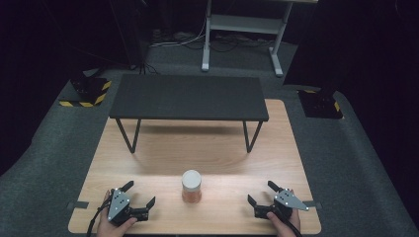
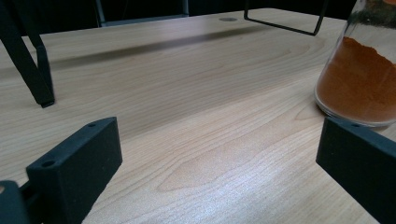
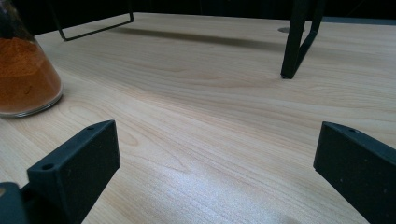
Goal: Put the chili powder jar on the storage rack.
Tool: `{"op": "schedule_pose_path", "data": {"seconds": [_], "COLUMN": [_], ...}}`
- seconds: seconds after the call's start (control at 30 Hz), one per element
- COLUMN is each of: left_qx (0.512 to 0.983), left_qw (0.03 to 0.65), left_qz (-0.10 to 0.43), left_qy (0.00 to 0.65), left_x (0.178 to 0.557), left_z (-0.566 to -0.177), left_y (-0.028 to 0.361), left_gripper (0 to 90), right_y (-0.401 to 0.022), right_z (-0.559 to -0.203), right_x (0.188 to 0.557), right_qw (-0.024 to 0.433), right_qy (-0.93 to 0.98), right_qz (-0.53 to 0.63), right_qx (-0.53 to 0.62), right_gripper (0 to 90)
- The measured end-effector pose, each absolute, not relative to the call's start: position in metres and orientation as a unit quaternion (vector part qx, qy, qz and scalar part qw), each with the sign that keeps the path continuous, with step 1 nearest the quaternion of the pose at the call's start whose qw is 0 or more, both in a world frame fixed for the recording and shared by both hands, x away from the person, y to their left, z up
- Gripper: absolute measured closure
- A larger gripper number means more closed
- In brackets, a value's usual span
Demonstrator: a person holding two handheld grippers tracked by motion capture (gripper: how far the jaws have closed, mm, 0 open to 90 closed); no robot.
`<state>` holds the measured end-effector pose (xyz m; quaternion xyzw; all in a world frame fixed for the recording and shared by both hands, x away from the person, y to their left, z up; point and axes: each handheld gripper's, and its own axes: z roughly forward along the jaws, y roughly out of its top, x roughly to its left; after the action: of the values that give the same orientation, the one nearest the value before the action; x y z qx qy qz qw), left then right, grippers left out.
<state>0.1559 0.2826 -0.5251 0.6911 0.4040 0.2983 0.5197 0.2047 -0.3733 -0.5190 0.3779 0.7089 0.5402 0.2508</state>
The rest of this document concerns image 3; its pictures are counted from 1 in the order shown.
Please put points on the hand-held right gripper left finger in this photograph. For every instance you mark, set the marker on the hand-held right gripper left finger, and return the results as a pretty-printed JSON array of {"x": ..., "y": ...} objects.
[{"x": 77, "y": 165}]

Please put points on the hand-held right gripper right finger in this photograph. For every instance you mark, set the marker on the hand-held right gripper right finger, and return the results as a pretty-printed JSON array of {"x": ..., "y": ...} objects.
[{"x": 358, "y": 168}]

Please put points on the glass flask with orange powder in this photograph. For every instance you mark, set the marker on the glass flask with orange powder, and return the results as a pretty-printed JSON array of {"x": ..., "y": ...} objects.
[{"x": 26, "y": 74}]

